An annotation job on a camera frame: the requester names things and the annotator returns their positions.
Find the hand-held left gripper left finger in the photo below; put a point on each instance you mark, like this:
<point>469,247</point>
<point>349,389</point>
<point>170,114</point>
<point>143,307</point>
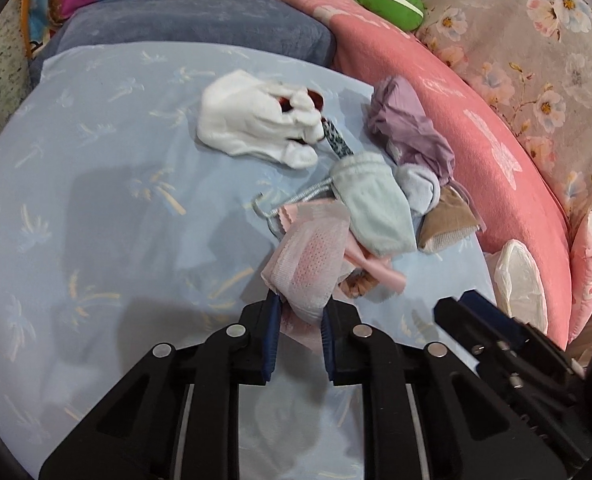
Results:
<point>271,332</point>

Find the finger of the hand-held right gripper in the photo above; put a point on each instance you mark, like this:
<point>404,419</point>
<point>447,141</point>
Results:
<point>456,317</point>
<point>496,320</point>

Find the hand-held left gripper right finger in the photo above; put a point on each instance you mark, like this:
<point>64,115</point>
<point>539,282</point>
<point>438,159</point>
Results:
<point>329,342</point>

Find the white plastic bag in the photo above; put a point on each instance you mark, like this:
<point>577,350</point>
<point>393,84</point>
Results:
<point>518,285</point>

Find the pink mesh sock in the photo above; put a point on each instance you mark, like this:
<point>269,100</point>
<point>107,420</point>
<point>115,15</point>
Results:
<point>306,260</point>

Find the lavender grey sock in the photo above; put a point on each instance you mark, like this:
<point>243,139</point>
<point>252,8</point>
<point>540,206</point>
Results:
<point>418,187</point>

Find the dark red velvet scrunchie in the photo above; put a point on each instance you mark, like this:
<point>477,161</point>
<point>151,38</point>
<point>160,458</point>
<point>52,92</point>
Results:
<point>317,97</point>

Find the pink cloth strip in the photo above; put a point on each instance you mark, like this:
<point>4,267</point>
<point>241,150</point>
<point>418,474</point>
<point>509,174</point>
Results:
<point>376,272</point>

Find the tan nylon stocking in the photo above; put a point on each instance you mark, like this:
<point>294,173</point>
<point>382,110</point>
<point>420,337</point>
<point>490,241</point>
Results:
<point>448,220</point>

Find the pink printed pillow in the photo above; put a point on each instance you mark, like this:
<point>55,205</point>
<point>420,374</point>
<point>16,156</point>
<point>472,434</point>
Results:
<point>586,270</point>

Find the light green sock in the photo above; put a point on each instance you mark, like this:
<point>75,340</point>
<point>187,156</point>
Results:
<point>376,205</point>

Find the blue leopard print hair band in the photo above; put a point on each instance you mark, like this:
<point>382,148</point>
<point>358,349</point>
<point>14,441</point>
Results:
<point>336,140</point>

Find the white sock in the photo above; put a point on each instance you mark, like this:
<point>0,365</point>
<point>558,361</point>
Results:
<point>241,110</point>

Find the pink printed blanket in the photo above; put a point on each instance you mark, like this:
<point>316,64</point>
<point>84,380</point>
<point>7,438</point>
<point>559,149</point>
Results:
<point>426,60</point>

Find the light blue printed bed sheet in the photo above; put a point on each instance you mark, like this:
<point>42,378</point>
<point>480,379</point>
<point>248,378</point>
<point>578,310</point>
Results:
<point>76,160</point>

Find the floral printed cloth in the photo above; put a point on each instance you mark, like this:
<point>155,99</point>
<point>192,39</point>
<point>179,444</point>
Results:
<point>526,35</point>

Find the blue grey plush pillow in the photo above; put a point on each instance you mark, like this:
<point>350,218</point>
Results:
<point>176,20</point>

